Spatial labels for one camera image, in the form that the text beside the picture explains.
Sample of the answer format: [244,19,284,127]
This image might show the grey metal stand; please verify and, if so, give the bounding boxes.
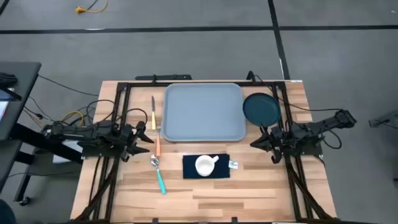
[369,109,398,128]

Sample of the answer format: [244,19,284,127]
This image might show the yellow-handled knife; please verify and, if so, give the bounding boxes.
[150,95,157,131]

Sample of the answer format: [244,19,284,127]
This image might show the thin black floor cable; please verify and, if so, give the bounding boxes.
[37,74,100,97]

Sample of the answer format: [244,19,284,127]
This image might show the white mug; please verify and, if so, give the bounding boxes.
[195,154,220,177]

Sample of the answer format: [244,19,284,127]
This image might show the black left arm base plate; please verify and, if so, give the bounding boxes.
[81,146,127,157]

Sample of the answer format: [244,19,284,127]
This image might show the teal-handled spoon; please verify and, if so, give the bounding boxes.
[150,154,167,195]

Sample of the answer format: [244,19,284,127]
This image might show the white paper sheet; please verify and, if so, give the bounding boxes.
[52,139,83,164]

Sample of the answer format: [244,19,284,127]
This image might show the orange-handled fork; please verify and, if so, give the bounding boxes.
[155,121,162,158]

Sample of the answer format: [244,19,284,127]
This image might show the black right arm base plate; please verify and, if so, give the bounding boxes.
[279,141,323,157]

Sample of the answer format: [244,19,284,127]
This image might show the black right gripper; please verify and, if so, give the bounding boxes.
[250,124,293,165]

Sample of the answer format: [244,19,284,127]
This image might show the yellow extension cord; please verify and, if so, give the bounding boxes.
[75,0,109,14]

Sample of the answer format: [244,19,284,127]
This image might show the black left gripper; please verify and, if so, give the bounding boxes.
[119,120,155,162]

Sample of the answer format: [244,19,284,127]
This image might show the black mount bar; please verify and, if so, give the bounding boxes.
[135,73,193,81]

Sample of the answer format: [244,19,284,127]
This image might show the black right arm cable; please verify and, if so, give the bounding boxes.
[247,70,343,113]

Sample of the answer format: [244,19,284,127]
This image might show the black crumpled bundle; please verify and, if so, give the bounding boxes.
[0,72,19,89]

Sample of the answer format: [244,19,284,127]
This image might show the navy cloth napkin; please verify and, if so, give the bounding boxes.
[182,153,239,180]

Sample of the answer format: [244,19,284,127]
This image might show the dark teal plate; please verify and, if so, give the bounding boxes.
[242,92,282,128]

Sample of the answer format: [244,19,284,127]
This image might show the black metal table frame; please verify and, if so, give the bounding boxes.
[70,80,340,224]

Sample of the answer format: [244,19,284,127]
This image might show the open laptop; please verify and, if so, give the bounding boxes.
[0,88,23,122]

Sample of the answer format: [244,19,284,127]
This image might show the black side desk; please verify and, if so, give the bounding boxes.
[0,61,85,206]

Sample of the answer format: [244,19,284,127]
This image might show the grey plastic tray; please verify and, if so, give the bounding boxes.
[160,82,248,142]

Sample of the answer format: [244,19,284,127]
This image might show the yellow cable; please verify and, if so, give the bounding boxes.
[60,110,85,127]

